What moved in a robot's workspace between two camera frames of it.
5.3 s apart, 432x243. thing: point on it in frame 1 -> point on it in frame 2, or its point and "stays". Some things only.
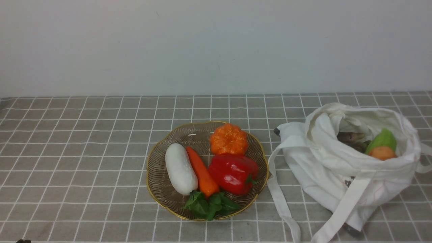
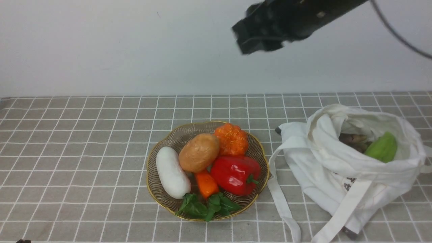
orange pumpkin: (228, 138) stays
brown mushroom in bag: (353, 139) stays
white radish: (182, 176) -> (173, 181)
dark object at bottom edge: (22, 241) stays
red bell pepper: (235, 173) stays
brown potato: (382, 152) -> (198, 152)
